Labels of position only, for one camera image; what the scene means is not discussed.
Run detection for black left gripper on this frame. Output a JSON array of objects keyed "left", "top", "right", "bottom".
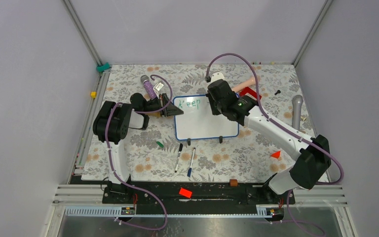
[{"left": 142, "top": 93, "right": 184, "bottom": 117}]

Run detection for blue framed whiteboard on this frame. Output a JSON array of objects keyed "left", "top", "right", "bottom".
[{"left": 173, "top": 95, "right": 239, "bottom": 141}]

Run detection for green marker cap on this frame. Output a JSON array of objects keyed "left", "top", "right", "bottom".
[{"left": 156, "top": 141, "right": 164, "bottom": 148}]

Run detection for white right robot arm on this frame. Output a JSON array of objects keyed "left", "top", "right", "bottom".
[{"left": 206, "top": 79, "right": 331, "bottom": 203}]

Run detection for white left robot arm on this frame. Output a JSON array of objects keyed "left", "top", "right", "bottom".
[{"left": 92, "top": 93, "right": 184, "bottom": 203}]

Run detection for black whiteboard marker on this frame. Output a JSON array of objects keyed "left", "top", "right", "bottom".
[{"left": 174, "top": 143, "right": 183, "bottom": 173}]

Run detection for blue whiteboard marker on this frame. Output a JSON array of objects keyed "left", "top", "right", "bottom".
[{"left": 187, "top": 147, "right": 196, "bottom": 178}]

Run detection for purple glitter microphone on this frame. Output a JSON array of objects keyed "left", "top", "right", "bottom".
[{"left": 140, "top": 75, "right": 157, "bottom": 100}]

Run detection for pink microphone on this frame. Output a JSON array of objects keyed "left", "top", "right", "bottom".
[{"left": 232, "top": 76, "right": 256, "bottom": 92}]

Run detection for floral patterned table mat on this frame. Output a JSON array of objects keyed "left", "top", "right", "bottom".
[{"left": 80, "top": 64, "right": 331, "bottom": 184}]

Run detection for silver microphone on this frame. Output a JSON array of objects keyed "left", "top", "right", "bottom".
[{"left": 292, "top": 95, "right": 303, "bottom": 130}]

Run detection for red triangular block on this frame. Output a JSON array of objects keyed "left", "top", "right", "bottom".
[{"left": 270, "top": 151, "right": 281, "bottom": 159}]

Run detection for yellow small cube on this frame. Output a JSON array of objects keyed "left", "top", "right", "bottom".
[{"left": 90, "top": 91, "right": 97, "bottom": 99}]

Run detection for red flat card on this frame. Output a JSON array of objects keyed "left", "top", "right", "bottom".
[{"left": 179, "top": 188, "right": 192, "bottom": 198}]

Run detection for teal corner clamp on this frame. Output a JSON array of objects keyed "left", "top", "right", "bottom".
[{"left": 96, "top": 62, "right": 111, "bottom": 73}]

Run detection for brown small block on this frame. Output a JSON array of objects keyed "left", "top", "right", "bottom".
[{"left": 229, "top": 179, "right": 238, "bottom": 187}]

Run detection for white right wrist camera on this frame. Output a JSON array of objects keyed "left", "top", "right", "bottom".
[{"left": 210, "top": 72, "right": 225, "bottom": 83}]

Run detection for red rectangular frame block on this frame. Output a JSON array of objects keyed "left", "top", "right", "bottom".
[{"left": 237, "top": 87, "right": 258, "bottom": 100}]

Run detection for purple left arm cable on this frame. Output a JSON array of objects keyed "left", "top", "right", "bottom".
[{"left": 104, "top": 74, "right": 173, "bottom": 231}]

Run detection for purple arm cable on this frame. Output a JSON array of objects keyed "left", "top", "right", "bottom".
[
  {"left": 204, "top": 53, "right": 345, "bottom": 237},
  {"left": 104, "top": 74, "right": 173, "bottom": 231}
]

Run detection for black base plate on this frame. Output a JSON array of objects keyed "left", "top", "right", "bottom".
[{"left": 69, "top": 175, "right": 295, "bottom": 217}]

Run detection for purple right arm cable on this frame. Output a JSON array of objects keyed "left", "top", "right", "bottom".
[{"left": 204, "top": 53, "right": 345, "bottom": 237}]

